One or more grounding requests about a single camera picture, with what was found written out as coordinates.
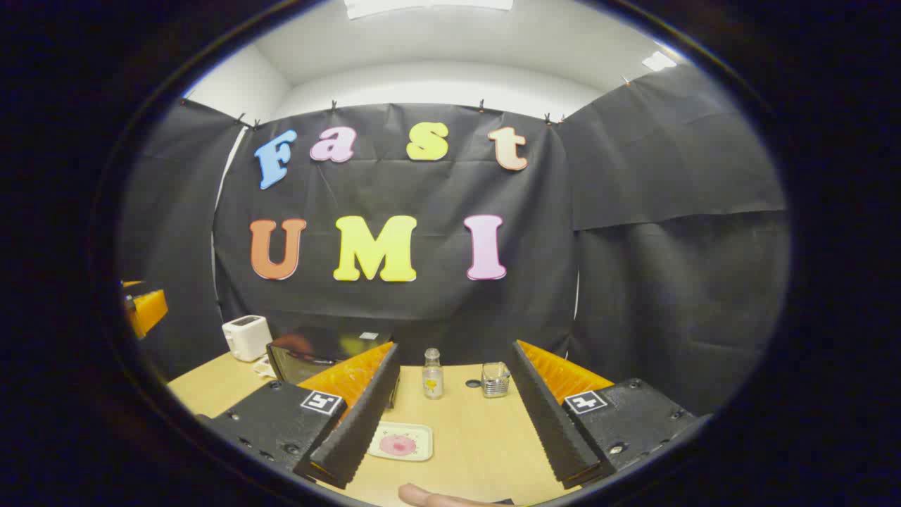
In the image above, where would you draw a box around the clear ribbed glass cup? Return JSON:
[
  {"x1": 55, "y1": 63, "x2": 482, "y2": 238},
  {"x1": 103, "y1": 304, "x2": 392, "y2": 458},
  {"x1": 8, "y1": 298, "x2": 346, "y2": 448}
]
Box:
[{"x1": 482, "y1": 362, "x2": 511, "y2": 399}]

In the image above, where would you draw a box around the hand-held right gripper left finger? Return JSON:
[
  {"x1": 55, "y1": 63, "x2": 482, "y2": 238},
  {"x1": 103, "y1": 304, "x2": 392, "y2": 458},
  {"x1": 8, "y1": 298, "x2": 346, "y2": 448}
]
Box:
[{"x1": 204, "y1": 343, "x2": 401, "y2": 490}]

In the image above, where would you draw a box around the clear glass bottle yellow label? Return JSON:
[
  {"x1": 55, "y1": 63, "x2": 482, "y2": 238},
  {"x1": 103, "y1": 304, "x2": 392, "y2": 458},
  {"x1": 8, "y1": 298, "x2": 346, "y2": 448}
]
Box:
[{"x1": 422, "y1": 348, "x2": 445, "y2": 401}]

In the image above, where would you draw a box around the black electric oven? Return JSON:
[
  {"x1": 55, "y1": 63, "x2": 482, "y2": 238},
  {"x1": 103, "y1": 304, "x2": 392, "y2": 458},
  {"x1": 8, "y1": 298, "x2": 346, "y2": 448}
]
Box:
[{"x1": 266, "y1": 327, "x2": 401, "y2": 409}]

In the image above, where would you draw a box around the white square plate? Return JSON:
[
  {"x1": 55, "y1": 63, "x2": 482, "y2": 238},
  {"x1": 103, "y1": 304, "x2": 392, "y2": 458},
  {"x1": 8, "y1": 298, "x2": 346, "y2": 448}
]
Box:
[{"x1": 367, "y1": 421, "x2": 434, "y2": 463}]

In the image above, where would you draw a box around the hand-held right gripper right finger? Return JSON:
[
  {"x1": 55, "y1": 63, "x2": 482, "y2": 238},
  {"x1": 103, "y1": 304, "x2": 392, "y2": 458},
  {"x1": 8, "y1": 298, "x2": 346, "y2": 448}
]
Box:
[{"x1": 508, "y1": 340, "x2": 698, "y2": 490}]

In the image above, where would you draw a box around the white toaster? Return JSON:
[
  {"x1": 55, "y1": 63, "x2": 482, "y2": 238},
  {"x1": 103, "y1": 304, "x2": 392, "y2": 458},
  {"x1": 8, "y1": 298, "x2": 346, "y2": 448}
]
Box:
[{"x1": 222, "y1": 315, "x2": 273, "y2": 363}]

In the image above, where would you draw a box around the black backdrop cloth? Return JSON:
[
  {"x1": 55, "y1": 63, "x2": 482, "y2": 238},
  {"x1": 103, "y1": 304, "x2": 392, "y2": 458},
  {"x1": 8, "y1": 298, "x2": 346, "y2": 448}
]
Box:
[{"x1": 116, "y1": 63, "x2": 789, "y2": 416}]

